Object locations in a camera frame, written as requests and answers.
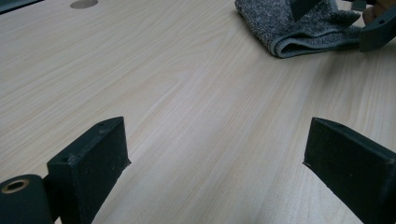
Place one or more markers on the gray terry towel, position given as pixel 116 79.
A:
pixel 271 18

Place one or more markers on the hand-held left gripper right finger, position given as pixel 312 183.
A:
pixel 355 168

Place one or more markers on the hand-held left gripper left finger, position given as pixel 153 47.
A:
pixel 87 168

